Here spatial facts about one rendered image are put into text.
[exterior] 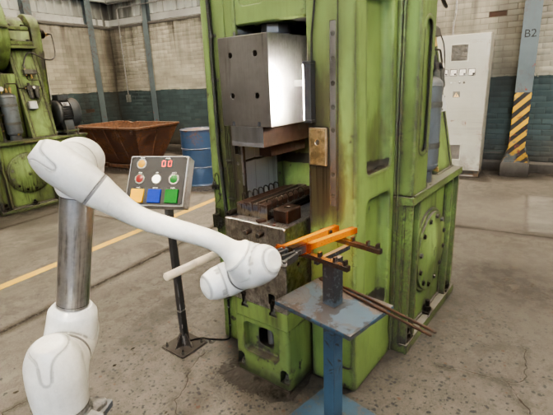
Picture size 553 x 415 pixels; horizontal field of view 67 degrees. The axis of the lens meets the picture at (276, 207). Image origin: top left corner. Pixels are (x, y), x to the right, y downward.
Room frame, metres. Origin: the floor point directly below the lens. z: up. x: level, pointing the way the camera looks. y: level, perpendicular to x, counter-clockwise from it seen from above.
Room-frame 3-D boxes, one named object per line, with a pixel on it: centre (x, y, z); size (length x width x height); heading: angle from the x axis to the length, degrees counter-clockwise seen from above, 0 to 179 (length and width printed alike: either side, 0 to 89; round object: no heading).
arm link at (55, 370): (1.06, 0.67, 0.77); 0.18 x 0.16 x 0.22; 12
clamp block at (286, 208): (1.94, -0.05, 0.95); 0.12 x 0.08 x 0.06; 142
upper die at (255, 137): (2.17, 0.00, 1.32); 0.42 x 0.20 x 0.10; 142
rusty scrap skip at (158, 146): (8.70, 3.00, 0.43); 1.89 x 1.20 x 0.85; 59
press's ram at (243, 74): (2.15, -0.04, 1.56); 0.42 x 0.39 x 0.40; 142
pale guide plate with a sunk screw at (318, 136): (1.92, -0.20, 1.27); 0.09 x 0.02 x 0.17; 52
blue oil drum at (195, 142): (6.82, 1.20, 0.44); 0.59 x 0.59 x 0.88
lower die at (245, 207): (2.17, 0.00, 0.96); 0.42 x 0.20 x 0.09; 142
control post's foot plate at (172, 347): (2.29, 0.61, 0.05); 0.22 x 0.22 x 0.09; 52
